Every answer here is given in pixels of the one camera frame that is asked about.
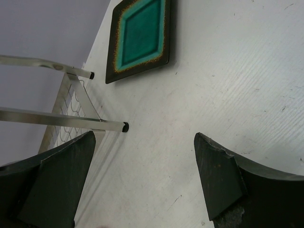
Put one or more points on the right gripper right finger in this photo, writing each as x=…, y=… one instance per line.
x=241, y=193

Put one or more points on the steel two-tier dish rack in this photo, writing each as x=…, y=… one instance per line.
x=91, y=121

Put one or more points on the green black square plate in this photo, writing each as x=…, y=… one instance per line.
x=139, y=38

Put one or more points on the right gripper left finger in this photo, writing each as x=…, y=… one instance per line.
x=44, y=191

